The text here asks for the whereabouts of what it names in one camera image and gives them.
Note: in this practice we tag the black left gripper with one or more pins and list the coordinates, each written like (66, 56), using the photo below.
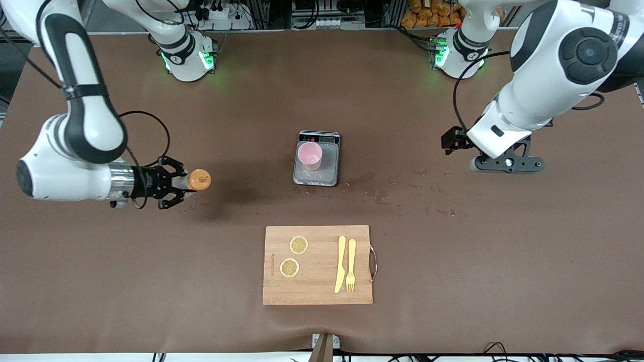
(453, 139)

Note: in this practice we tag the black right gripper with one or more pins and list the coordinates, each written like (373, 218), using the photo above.
(149, 183)

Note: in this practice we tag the sauce bottle with orange cap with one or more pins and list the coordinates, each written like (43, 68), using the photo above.
(200, 180)

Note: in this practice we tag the pink cup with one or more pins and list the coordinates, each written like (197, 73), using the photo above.
(309, 153)

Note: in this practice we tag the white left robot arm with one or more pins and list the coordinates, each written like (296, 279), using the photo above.
(543, 75)

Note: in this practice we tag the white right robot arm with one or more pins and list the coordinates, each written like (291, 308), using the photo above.
(85, 125)

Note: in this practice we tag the table cover sheet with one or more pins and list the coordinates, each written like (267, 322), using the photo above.
(100, 276)

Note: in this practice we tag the bag of orange snacks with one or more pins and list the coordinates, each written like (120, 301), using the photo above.
(427, 15)

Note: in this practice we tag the digital kitchen scale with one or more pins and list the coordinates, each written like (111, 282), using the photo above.
(327, 173)

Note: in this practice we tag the lemon slice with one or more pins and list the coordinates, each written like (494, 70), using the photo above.
(289, 267)
(299, 245)

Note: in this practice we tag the yellow plastic fork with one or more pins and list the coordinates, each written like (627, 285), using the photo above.
(351, 256)

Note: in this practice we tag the yellow plastic knife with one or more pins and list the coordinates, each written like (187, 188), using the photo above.
(341, 261)

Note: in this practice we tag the white power strip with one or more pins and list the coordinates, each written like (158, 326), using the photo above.
(221, 14)

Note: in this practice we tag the wooden cutting board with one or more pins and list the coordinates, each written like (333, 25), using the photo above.
(317, 289)

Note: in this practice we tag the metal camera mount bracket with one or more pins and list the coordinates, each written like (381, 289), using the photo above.
(324, 348)

